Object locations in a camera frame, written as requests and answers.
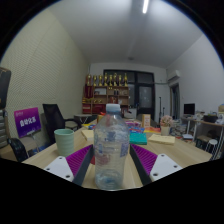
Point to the black framed glass door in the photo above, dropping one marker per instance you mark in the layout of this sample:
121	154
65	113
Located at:
145	95

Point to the flat round red coaster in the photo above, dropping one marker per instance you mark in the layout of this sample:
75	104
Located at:
93	160

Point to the orange book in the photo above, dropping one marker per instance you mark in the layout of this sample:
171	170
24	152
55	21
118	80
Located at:
152	130

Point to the black office chair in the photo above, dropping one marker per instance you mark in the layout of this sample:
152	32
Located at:
52	118

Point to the black chair with armrest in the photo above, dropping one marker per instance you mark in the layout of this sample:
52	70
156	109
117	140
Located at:
17	150

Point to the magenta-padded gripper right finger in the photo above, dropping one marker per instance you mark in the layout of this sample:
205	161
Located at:
165	166

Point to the teal book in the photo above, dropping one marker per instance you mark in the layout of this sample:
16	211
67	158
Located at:
138	138

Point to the clear plastic water bottle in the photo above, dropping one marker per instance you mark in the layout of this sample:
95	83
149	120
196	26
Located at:
111	143

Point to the pale yellow notebook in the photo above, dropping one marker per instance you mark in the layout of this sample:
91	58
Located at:
161	139
88	134

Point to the grey ribbed suitcase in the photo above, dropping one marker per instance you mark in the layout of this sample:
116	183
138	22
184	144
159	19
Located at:
3	130

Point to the white ceiling tube light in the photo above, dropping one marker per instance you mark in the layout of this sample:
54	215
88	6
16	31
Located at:
145	6

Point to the white wall air conditioner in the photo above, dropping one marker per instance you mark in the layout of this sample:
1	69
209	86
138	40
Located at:
173	75

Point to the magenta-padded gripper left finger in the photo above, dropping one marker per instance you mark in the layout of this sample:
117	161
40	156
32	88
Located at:
58	166

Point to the cluttered wooden side desk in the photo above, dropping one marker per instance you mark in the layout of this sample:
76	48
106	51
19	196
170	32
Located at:
206	124

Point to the dark brown-trimmed case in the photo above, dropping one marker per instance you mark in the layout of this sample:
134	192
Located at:
4	86

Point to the wooden shelf unit with trophies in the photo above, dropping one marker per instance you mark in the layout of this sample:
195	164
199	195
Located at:
100	100

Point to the white round stool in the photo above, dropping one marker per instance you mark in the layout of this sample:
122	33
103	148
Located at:
211	142

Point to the pink flowers in white pot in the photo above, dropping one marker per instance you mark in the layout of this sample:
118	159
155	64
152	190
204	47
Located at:
166	121

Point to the pink printed flat box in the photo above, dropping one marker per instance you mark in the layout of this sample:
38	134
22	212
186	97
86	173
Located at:
134	124

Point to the black computer monitor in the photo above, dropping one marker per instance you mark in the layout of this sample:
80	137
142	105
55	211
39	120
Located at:
189	109

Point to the pale green ribbed cup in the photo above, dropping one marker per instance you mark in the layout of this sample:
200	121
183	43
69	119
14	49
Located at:
64	143

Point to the small orange standing carton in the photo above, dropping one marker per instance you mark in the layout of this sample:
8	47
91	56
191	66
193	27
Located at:
146	120

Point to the purple sign board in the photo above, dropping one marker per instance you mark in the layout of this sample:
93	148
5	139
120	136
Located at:
27	122

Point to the yellow gift box red ribbon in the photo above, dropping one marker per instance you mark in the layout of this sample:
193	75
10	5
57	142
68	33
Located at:
100	118

